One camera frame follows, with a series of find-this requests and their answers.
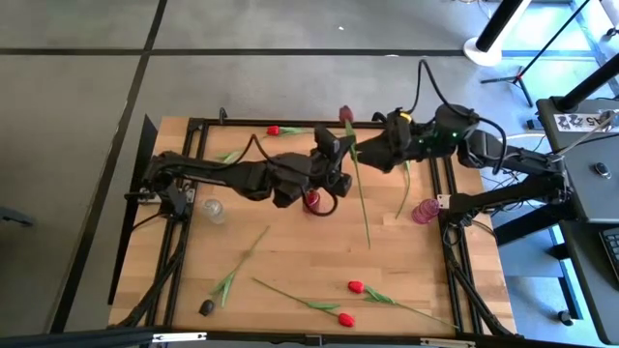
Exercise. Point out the black pole white base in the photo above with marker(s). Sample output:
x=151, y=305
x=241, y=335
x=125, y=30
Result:
x=481, y=53

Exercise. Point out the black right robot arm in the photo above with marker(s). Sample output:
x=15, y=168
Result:
x=522, y=162

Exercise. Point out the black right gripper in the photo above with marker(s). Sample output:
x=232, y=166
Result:
x=401, y=140

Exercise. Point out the red ribbed glass vase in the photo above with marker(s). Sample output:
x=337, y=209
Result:
x=313, y=199

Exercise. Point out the pink ribbed glass vase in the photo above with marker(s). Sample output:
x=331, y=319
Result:
x=424, y=212

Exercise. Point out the small black key fob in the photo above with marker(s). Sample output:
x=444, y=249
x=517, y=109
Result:
x=602, y=169

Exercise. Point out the dark grey floor object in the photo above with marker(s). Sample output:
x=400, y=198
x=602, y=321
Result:
x=14, y=216

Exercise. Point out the green stem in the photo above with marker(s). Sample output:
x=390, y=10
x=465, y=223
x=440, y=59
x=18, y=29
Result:
x=207, y=308

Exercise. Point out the small white box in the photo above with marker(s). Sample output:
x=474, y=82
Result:
x=534, y=124

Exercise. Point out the silver metal bracket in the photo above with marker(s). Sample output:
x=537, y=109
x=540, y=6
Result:
x=447, y=342
x=179, y=337

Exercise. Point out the dark grey desk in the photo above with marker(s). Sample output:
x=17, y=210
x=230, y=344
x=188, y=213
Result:
x=585, y=193

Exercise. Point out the thick black pole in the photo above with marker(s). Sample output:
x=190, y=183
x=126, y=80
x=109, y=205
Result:
x=590, y=84

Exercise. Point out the black overhead beam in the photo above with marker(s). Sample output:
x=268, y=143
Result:
x=72, y=338

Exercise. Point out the black tripod stand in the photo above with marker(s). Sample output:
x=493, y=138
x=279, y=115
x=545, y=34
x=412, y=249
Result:
x=519, y=76

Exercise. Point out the white printed label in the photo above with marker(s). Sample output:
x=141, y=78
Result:
x=575, y=122

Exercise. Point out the white stand leg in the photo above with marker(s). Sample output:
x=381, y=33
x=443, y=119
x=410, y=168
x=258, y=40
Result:
x=608, y=7

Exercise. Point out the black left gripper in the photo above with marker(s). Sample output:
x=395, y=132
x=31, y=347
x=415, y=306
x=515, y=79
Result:
x=300, y=174

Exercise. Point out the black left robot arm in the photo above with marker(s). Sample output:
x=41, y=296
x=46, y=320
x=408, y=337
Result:
x=217, y=171

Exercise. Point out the black aluminium table frame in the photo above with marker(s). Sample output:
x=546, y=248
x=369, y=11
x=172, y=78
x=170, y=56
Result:
x=290, y=123

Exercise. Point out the green tulip stem foreground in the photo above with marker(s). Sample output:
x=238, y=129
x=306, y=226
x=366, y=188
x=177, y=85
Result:
x=346, y=319

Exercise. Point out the black caster wheel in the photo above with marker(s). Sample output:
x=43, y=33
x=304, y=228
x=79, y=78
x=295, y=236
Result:
x=565, y=317

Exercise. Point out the black keyboard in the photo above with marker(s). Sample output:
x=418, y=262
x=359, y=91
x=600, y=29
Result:
x=613, y=251

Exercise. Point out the clear ribbed glass vase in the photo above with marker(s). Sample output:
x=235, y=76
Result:
x=213, y=210

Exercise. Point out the black side panel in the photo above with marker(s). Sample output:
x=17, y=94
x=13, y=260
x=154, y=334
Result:
x=149, y=140

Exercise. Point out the bright red artificial tulip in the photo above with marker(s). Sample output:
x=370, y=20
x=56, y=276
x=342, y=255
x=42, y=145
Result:
x=356, y=286
x=273, y=130

